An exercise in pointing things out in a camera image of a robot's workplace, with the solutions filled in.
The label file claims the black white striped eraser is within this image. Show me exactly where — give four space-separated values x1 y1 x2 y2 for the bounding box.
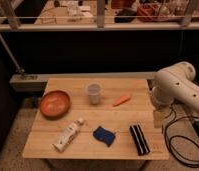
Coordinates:
129 124 150 156

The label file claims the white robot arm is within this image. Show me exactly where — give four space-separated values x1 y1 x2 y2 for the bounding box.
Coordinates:
150 61 199 113

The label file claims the clear plastic cup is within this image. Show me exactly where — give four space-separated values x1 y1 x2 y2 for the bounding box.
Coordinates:
87 83 101 105

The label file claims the orange carrot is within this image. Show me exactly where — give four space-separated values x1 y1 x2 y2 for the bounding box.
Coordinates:
112 94 131 107

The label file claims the blue crumpled cloth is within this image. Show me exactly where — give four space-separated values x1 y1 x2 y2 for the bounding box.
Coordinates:
93 126 116 147

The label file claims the orange bowl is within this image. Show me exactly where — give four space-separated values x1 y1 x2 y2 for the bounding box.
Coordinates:
39 90 71 118

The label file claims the white tube bottle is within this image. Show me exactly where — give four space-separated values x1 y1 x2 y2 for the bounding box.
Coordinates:
53 118 84 152

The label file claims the black object on shelf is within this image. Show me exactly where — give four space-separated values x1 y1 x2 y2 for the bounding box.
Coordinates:
114 9 136 23

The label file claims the diagonal metal strut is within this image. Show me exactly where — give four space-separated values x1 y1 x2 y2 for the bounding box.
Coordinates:
0 33 25 77

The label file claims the red basket on shelf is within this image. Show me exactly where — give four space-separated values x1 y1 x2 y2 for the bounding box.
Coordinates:
137 3 166 22

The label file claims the black floor cable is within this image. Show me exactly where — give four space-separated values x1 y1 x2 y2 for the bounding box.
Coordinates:
161 105 199 169

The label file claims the grey metal rail beam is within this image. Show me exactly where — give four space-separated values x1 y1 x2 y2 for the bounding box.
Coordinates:
9 71 157 93

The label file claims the upper metal frame shelf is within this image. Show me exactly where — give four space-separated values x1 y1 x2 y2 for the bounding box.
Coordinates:
0 0 199 31

